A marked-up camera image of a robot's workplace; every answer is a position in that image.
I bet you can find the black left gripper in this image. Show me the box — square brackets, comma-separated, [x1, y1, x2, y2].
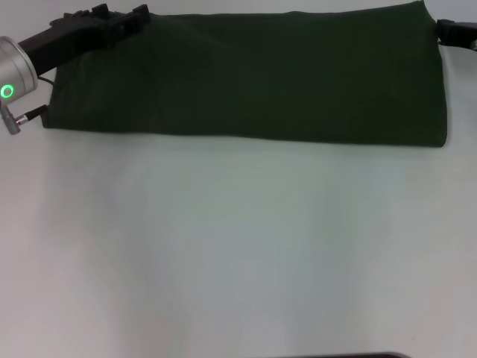
[17, 2, 151, 78]

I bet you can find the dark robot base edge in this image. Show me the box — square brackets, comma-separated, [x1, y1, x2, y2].
[318, 350, 411, 358]

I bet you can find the dark left arm cable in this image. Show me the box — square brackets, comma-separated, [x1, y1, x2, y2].
[14, 74, 57, 122]

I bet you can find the dark green T-shirt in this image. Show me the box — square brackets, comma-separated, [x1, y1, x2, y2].
[40, 0, 449, 150]

